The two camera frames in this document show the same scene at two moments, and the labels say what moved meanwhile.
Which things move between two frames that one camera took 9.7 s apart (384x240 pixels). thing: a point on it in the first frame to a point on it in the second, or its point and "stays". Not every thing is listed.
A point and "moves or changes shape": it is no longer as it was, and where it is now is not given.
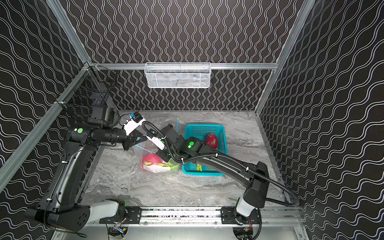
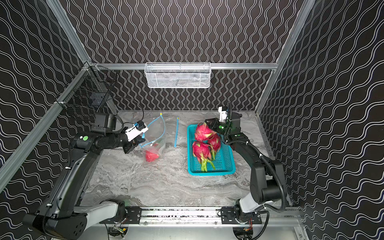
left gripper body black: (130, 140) stays
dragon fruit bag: (154, 165) to (150, 157)
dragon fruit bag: (151, 159) to (203, 132)
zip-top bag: (149, 161) moves or changes shape
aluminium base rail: (212, 217) stays
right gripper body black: (165, 154) to (219, 127)
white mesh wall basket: (177, 75) stays
